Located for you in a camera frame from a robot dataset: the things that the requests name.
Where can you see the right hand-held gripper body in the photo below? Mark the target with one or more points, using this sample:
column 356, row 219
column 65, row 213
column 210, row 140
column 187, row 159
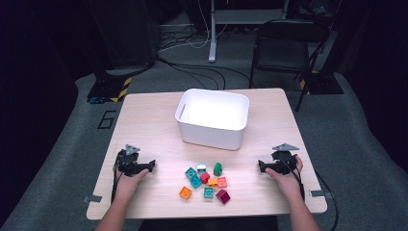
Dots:
column 284, row 162

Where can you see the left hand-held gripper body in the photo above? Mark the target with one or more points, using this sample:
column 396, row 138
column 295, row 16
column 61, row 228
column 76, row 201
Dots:
column 128, row 163

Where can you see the teal toy block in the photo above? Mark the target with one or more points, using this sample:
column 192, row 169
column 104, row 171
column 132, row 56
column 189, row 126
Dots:
column 195, row 181
column 191, row 172
column 209, row 192
column 201, row 167

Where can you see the orange toy block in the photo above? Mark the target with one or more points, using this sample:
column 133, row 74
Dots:
column 213, row 182
column 185, row 192

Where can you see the coral toy block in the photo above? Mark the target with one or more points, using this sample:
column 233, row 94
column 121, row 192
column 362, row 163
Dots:
column 222, row 182

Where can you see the green toy block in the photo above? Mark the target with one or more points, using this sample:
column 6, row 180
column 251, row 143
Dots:
column 217, row 169

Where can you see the maroon toy block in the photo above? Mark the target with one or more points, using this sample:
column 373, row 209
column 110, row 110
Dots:
column 223, row 196

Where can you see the red toy block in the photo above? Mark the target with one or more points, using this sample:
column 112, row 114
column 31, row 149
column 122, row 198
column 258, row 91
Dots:
column 205, row 177

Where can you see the white plastic storage box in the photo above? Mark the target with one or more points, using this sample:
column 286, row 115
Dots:
column 211, row 134

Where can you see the person's right hand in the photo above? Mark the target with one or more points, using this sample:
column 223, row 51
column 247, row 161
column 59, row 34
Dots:
column 288, row 184

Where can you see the person's left hand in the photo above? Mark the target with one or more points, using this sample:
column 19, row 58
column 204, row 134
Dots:
column 126, row 187

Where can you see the grey tape strip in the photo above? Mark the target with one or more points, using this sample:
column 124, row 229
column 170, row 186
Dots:
column 92, row 199
column 317, row 193

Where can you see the small blue object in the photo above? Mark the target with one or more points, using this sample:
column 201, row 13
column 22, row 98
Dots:
column 96, row 100

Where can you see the black striped stand base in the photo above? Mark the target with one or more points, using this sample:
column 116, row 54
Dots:
column 106, row 88

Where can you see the black folding chair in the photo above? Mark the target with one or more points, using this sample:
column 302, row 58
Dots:
column 282, row 54

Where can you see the large dark cabinet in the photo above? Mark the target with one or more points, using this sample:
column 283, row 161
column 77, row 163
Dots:
column 128, row 32

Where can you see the white desk frame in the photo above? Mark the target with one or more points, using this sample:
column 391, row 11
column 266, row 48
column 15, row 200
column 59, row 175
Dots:
column 212, row 32

